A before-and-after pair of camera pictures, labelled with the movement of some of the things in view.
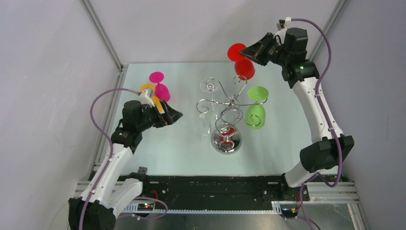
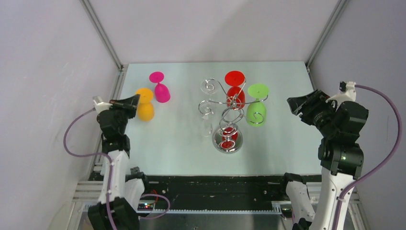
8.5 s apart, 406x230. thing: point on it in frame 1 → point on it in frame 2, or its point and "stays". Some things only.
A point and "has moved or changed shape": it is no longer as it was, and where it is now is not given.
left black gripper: x=172 y=115 → x=129 y=105
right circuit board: x=289 y=212 stays
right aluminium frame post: x=338 y=10 stays
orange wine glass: x=156 y=99 has moved or changed shape
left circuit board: x=145 y=206 stays
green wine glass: x=255 y=115 stays
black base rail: x=217 y=192 stays
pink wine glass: x=162 y=91 stays
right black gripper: x=256 y=51 → x=307 y=104
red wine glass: x=244 y=67 → x=235 y=98
